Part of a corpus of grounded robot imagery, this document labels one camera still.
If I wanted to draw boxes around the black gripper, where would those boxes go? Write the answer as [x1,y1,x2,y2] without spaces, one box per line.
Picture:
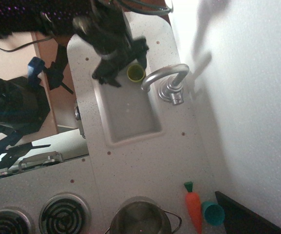
[92,37,149,87]

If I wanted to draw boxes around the silver curved toy faucet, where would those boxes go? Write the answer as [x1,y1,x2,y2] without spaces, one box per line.
[141,63,189,106]

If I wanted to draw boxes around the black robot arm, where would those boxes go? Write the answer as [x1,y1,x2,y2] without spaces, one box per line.
[0,0,149,87]

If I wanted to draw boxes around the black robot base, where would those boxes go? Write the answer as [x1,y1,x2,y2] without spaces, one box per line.
[0,77,50,136]

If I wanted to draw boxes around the yellow-green plastic cup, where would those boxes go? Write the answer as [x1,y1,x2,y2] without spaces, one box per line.
[127,64,146,82]

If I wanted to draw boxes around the white toy sink basin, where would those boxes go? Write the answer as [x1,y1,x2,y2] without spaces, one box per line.
[93,60,165,147]

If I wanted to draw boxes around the silver knob counter edge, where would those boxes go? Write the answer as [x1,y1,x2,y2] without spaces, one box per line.
[75,100,86,139]

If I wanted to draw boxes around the black and blue clamp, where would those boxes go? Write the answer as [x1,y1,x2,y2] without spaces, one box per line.
[28,45,74,94]

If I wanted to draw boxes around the silver metal pot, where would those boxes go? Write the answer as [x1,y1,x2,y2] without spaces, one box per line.
[105,200,182,234]

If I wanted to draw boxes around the blue clamp lower left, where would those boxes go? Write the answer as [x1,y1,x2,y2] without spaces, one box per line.
[0,131,51,169]

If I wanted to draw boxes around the orange toy carrot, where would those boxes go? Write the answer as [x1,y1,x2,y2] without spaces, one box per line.
[184,181,202,234]

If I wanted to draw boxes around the black coil burner middle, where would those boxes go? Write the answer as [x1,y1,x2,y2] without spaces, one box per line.
[38,192,92,234]

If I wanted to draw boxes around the black coil burner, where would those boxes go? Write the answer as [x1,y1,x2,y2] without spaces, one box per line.
[38,192,92,234]
[0,207,36,234]

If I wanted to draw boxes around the teal plastic cup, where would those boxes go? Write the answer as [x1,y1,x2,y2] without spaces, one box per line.
[201,201,225,226]

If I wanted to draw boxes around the black panel bottom right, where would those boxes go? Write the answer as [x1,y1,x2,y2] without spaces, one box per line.
[215,191,281,234]

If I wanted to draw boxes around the black coil burner left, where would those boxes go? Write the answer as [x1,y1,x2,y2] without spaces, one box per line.
[0,207,36,234]

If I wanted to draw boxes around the silver oven door handle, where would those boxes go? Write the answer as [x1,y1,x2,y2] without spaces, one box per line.
[18,151,64,171]

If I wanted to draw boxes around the black power cable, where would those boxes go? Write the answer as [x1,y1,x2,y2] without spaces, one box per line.
[0,34,56,53]

